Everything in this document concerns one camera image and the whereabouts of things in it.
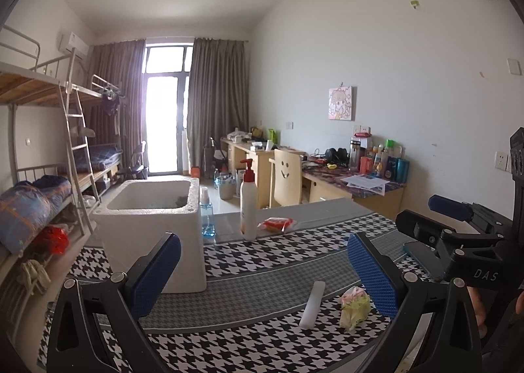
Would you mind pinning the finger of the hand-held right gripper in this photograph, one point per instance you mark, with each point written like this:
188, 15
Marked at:
448, 205
425, 229

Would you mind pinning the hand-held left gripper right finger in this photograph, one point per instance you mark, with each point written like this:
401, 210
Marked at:
374, 274

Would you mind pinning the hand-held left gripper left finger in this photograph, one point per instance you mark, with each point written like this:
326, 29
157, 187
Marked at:
157, 270

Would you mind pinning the dark teal packet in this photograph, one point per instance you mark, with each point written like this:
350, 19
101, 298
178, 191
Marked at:
417, 254

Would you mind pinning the white foam box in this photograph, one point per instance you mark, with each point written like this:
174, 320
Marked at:
151, 242

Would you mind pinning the person's right hand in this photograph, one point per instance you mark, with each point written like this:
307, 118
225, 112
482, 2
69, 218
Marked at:
481, 311

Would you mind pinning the floral tissue pack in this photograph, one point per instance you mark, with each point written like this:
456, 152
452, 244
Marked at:
354, 309

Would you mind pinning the small clear sanitizer bottle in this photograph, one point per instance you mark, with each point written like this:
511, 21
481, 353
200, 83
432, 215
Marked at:
207, 221

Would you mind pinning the white foam stick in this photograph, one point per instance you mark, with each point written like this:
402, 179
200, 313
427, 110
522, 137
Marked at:
312, 305

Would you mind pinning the group of toiletry bottles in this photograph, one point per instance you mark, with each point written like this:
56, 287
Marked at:
385, 164

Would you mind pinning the printed paper sheets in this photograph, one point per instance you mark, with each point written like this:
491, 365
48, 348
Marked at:
366, 182

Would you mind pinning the wooden desk with patterned cloth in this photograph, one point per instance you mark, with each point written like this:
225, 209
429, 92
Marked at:
323, 192

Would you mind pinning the white trash bin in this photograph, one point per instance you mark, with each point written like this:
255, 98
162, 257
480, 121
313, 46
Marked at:
225, 188

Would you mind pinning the red plastic bag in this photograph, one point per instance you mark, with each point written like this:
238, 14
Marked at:
55, 240

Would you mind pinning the houndstooth tablecloth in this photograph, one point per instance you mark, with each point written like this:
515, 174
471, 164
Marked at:
266, 266

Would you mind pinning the white bottle with red pump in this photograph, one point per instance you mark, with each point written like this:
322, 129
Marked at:
247, 209

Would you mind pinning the red and white snack packet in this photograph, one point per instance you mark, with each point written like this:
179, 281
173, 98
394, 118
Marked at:
276, 224

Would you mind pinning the dark patterned desk cloth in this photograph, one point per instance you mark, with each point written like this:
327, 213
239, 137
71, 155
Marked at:
327, 172

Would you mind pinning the black headphones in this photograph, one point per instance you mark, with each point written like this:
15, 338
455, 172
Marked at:
333, 155

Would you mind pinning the black folding chair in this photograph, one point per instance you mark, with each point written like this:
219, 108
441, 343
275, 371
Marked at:
139, 151

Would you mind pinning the beige cloth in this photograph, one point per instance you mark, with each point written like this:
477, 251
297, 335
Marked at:
35, 274

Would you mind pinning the blue folded bedding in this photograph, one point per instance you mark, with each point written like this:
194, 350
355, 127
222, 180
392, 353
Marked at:
104, 156

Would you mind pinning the wooden chair with smiley face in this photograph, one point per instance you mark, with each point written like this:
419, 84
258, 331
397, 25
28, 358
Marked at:
286, 180

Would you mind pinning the dark blue blanket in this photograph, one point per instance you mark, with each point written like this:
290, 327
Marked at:
53, 188

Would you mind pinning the cluttered wooden desk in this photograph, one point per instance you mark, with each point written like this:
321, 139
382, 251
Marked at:
262, 172

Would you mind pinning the blue plaid quilt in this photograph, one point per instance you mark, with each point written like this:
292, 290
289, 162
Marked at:
24, 213

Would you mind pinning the metal bed ladder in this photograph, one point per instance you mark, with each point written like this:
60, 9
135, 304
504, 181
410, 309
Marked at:
75, 147

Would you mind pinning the glass balcony door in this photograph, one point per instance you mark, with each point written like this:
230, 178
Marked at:
163, 119

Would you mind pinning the green bag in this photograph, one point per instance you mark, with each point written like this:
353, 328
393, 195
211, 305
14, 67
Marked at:
274, 136

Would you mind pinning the dark hanging clothes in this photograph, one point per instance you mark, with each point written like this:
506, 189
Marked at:
108, 104

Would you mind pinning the brown curtain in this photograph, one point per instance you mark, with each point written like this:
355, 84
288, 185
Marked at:
127, 82
217, 102

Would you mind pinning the small metal bunk bed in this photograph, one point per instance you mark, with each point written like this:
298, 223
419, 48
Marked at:
98, 91

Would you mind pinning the large metal bunk bed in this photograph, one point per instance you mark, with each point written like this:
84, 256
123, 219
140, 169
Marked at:
24, 88

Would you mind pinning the white air conditioner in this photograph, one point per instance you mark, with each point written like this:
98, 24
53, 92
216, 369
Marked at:
71, 43

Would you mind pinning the white wall socket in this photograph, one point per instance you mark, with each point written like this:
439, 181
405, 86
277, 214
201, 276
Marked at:
364, 130
502, 160

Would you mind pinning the cartoon wall picture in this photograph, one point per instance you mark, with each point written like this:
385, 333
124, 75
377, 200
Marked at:
342, 104

